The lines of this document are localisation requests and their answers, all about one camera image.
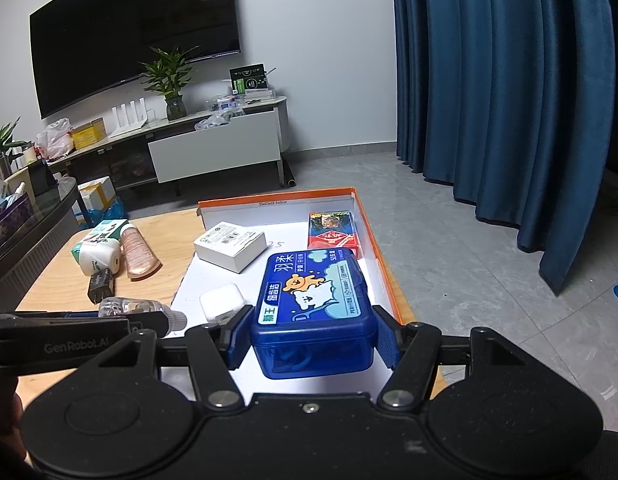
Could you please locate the dark rounded side table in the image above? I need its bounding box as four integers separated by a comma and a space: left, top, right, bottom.
0, 175, 82, 311

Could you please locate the white green bandage box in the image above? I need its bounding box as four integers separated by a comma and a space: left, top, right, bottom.
71, 218, 130, 256

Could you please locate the white bottle green label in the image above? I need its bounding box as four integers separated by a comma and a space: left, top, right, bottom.
79, 239, 122, 277

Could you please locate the white television cabinet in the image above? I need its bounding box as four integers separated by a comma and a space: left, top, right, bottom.
46, 95, 296, 196

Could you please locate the blue plastic floss box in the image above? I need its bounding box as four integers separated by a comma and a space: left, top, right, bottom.
249, 247, 379, 380

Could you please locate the red blue playing card box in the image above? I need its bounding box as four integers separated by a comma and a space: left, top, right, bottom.
307, 210, 363, 260

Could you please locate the blue plastic bag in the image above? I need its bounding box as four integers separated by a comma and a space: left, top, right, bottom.
75, 197, 125, 231

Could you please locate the black wall television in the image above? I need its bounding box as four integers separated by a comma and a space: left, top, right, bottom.
29, 0, 242, 120

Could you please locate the leafy green potted plant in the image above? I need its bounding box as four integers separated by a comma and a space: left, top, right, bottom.
0, 119, 28, 181

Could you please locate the clear acrylic organizer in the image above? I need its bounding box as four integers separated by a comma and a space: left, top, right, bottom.
209, 87, 278, 111

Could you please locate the white charger cube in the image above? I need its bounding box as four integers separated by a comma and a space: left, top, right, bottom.
199, 282, 248, 325

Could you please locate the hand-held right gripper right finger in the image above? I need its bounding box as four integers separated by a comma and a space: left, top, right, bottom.
371, 304, 528, 411

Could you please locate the black green printed box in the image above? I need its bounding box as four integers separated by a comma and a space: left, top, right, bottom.
229, 63, 269, 95

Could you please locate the white antenna router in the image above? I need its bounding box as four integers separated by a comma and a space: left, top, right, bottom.
109, 101, 150, 139

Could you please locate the blue curtain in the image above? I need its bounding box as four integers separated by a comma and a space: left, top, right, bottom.
389, 0, 618, 296

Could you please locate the orange white cardboard box lid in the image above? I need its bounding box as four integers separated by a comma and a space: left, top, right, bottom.
159, 186, 418, 401

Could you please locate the beige cardboard box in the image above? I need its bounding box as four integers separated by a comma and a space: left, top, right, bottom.
4, 167, 38, 196

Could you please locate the clear plastic bag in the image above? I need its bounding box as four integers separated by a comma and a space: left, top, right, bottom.
194, 111, 245, 131

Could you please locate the clear glass bottle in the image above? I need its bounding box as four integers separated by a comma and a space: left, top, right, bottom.
98, 297, 189, 335

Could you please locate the potted plant dark pot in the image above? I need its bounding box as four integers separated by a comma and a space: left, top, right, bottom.
139, 45, 203, 122

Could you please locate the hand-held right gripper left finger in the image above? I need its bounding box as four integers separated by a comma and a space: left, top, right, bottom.
96, 304, 255, 408

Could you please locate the purple patterned tray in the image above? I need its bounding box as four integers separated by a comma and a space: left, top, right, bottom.
0, 195, 32, 256

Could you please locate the pile of toiletry boxes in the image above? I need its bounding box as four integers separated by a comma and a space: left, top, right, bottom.
0, 180, 28, 219

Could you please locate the white red plastic bag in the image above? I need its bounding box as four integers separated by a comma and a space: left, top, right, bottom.
35, 118, 75, 161

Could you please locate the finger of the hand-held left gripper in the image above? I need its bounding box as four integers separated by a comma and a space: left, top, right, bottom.
0, 310, 102, 322
128, 319, 169, 335

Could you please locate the black charger plug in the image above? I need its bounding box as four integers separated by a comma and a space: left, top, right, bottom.
88, 267, 116, 306

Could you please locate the yellow box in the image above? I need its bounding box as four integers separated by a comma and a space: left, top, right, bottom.
70, 119, 109, 150

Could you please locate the white yellow carton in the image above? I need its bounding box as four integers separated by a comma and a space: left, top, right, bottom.
78, 176, 116, 211

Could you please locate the pink cosmetic tube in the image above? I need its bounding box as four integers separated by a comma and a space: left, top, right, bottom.
120, 224, 164, 281

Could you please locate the white barcode box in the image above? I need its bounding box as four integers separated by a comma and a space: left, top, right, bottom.
193, 221, 268, 275

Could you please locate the white plastic jar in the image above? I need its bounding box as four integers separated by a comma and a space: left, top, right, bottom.
11, 142, 38, 169

